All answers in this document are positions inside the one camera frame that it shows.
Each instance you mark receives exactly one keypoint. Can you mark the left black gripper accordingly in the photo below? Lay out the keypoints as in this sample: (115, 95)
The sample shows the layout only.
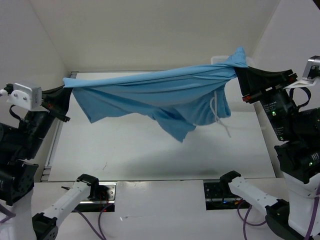
(56, 100)

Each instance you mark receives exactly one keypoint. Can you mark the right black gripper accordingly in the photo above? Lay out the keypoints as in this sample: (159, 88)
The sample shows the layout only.
(254, 79)

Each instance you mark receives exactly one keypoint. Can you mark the light blue shorts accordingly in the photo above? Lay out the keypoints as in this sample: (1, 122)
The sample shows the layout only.
(179, 100)

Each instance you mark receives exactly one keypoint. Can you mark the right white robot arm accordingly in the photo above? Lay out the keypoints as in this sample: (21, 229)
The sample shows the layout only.
(297, 218)

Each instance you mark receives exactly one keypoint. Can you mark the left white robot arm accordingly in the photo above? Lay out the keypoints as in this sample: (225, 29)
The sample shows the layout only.
(18, 145)

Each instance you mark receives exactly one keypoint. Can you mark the white perforated plastic basket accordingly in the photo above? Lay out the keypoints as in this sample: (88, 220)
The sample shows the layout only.
(223, 58)

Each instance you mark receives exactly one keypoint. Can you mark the aluminium table edge rail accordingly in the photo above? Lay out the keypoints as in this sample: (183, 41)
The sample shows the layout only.
(48, 164)

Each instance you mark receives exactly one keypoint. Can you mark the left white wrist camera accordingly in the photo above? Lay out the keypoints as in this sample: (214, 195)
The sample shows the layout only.
(25, 95)

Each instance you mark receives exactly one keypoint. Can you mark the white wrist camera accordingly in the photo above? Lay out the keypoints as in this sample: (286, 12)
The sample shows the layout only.
(25, 95)
(310, 76)

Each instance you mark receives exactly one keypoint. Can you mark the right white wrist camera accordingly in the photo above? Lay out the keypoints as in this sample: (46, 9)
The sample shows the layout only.
(310, 76)

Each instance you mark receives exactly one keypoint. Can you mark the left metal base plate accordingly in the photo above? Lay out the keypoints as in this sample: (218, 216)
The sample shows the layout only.
(105, 197)

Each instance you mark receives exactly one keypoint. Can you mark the metal base plate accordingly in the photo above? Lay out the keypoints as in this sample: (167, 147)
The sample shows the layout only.
(215, 199)
(105, 197)

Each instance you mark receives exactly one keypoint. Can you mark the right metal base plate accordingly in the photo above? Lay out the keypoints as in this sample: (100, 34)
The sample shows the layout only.
(215, 199)

